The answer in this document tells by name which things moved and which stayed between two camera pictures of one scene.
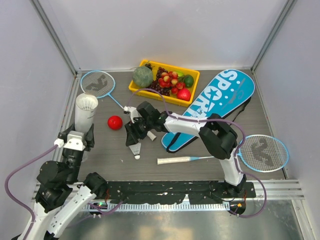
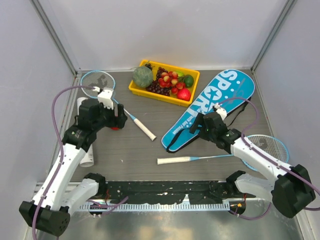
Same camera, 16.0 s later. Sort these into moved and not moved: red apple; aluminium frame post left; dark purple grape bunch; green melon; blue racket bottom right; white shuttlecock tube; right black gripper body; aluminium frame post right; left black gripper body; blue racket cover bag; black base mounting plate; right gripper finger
Moved: left black gripper body; right black gripper body; white shuttlecock tube; right gripper finger
Not moved: black base mounting plate; aluminium frame post left; aluminium frame post right; blue racket cover bag; red apple; dark purple grape bunch; blue racket bottom right; green melon
